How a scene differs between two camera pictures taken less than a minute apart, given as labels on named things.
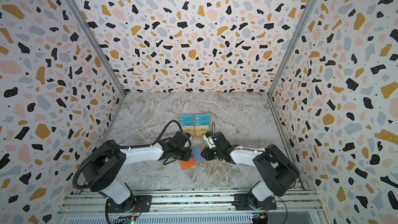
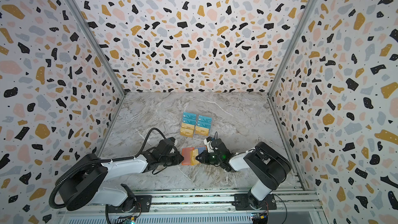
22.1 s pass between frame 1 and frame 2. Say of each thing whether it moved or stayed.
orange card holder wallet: moved
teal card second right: stayed
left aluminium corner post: stayed
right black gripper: moved
